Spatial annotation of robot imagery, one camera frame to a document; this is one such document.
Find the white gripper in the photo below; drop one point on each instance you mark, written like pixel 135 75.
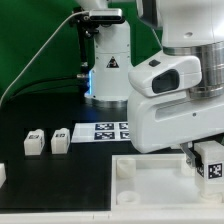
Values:
pixel 163 121

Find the white square tabletop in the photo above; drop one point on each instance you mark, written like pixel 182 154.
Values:
pixel 155 181

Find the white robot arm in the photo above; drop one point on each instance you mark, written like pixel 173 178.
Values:
pixel 190 28

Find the white sheet with markers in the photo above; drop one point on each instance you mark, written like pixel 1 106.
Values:
pixel 100 132

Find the white block left edge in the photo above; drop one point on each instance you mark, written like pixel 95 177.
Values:
pixel 2 174

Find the white front rail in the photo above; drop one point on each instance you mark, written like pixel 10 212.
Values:
pixel 153 217

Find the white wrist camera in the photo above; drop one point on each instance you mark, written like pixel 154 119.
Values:
pixel 162 74

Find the camera on black stand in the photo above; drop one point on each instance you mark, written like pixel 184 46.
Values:
pixel 88 26

